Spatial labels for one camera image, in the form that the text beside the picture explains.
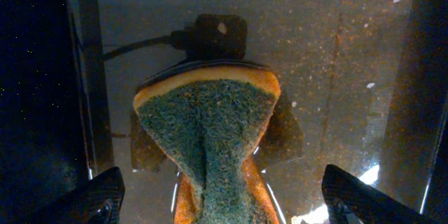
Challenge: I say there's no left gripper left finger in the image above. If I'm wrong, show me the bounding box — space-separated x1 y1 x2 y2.
31 167 125 224

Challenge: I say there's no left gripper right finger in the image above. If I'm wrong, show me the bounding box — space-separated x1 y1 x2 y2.
321 164 434 224

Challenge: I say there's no yellow green sponge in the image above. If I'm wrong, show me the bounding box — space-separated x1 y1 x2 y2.
133 66 281 223

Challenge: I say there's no small black water tray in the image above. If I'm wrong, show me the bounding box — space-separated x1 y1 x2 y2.
68 0 447 223

